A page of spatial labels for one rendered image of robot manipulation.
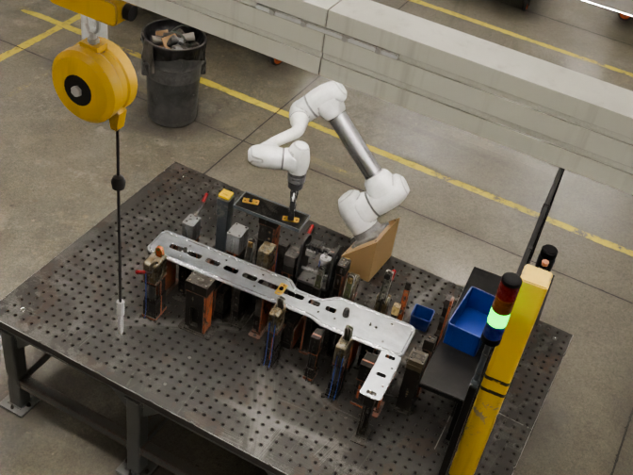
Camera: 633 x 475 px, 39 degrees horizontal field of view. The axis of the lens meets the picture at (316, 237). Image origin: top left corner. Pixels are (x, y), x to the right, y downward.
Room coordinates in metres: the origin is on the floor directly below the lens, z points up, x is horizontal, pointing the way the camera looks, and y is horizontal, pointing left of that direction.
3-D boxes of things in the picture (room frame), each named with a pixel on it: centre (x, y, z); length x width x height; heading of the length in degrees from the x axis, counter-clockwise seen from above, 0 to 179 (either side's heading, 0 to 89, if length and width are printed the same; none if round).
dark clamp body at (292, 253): (3.37, 0.10, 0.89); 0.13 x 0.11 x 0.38; 162
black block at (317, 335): (2.93, -0.08, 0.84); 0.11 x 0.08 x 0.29; 162
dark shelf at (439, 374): (3.09, -0.79, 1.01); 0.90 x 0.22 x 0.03; 162
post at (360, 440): (2.63, -0.35, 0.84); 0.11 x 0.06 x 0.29; 162
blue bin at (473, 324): (3.08, -0.79, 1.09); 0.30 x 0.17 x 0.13; 157
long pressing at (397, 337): (3.18, 0.15, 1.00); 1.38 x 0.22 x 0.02; 72
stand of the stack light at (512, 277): (2.26, -0.66, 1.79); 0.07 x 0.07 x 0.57
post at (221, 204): (3.64, 0.49, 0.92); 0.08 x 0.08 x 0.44; 72
